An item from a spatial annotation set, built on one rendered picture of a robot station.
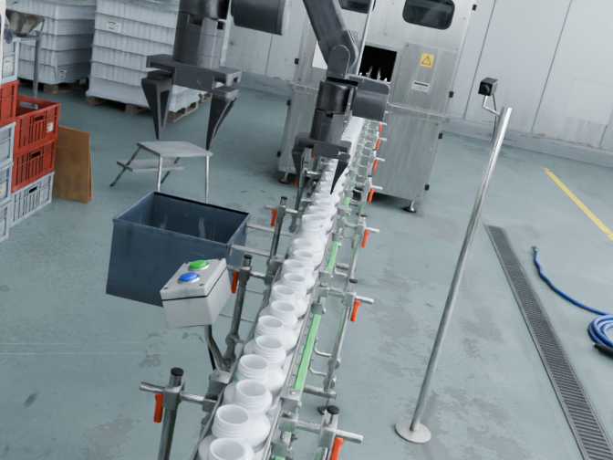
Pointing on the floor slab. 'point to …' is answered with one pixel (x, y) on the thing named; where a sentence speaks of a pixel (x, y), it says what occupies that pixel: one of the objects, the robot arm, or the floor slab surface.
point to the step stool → (163, 160)
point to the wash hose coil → (589, 310)
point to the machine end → (403, 179)
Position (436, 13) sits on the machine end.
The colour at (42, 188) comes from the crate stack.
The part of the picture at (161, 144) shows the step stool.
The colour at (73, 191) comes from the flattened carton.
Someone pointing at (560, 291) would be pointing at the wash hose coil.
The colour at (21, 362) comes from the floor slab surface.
